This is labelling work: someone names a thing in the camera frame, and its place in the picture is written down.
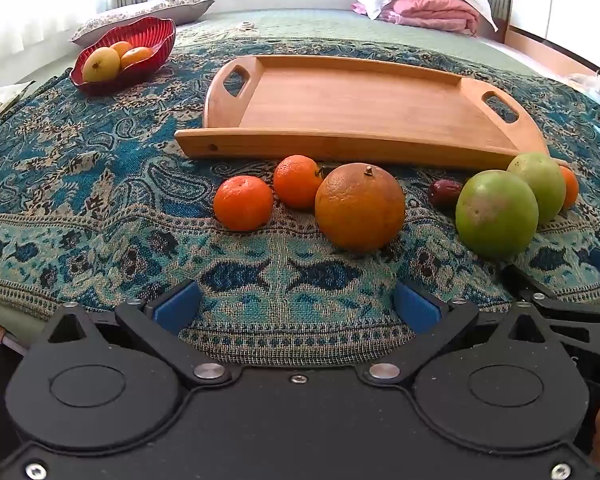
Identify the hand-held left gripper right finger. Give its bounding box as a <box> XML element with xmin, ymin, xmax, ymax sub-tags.
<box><xmin>360</xmin><ymin>280</ymin><xmax>578</xmax><ymax>389</ymax></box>

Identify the red ribbed bowl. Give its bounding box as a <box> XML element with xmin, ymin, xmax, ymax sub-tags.
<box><xmin>69</xmin><ymin>16</ymin><xmax>177</xmax><ymax>97</ymax></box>

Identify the yellow pear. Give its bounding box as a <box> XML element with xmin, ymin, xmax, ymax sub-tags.
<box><xmin>82</xmin><ymin>46</ymin><xmax>122</xmax><ymax>84</ymax></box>

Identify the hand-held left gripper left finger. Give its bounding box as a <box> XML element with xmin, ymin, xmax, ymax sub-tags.
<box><xmin>37</xmin><ymin>279</ymin><xmax>233</xmax><ymax>389</ymax></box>

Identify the teal patterned blanket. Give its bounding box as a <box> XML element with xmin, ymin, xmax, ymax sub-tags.
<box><xmin>0</xmin><ymin>30</ymin><xmax>600</xmax><ymax>367</ymax></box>

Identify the green apple with brown patch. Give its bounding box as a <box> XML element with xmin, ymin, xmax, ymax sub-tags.
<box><xmin>455</xmin><ymin>170</ymin><xmax>540</xmax><ymax>260</ymax></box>

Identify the red date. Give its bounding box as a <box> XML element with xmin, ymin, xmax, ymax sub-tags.
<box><xmin>427</xmin><ymin>179</ymin><xmax>463</xmax><ymax>209</ymax></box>

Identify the pink folded quilt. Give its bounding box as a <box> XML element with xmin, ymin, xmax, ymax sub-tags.
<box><xmin>352</xmin><ymin>0</ymin><xmax>481</xmax><ymax>37</ymax></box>

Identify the white wardrobe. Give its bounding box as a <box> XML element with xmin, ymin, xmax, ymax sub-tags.
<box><xmin>505</xmin><ymin>0</ymin><xmax>600</xmax><ymax>78</ymax></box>

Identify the mandarin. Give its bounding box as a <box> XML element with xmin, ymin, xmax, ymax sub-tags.
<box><xmin>213</xmin><ymin>175</ymin><xmax>275</xmax><ymax>233</ymax></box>
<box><xmin>273</xmin><ymin>155</ymin><xmax>325</xmax><ymax>211</ymax></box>
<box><xmin>559</xmin><ymin>165</ymin><xmax>580</xmax><ymax>210</ymax></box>

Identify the crumpled plastic bag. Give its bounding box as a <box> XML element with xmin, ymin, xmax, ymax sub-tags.
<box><xmin>0</xmin><ymin>80</ymin><xmax>37</xmax><ymax>127</ymax></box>

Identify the wooden tray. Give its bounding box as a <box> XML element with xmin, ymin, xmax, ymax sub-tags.
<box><xmin>174</xmin><ymin>55</ymin><xmax>571</xmax><ymax>171</ymax></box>

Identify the large orange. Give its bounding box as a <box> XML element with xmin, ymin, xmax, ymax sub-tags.
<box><xmin>315</xmin><ymin>162</ymin><xmax>407</xmax><ymax>253</ymax></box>

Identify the floral pillow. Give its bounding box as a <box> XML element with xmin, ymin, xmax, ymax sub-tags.
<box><xmin>70</xmin><ymin>0</ymin><xmax>216</xmax><ymax>47</ymax></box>

